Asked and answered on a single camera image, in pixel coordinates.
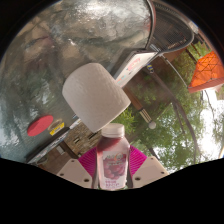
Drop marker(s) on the black mesh chair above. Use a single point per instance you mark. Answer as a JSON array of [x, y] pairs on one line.
[[168, 28]]

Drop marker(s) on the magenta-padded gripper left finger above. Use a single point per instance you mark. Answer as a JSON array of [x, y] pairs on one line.
[[75, 173]]

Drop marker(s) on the red juice bottle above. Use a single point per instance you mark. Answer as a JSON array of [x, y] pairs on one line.
[[112, 156]]

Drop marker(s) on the white printed flat box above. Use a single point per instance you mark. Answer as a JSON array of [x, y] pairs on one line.
[[135, 66]]

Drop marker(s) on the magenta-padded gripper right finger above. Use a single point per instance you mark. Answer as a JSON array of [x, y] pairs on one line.
[[149, 170]]

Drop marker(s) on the flat round red coaster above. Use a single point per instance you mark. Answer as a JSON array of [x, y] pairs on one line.
[[40, 125]]

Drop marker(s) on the orange canopy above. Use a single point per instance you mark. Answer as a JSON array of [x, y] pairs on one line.
[[208, 71]]

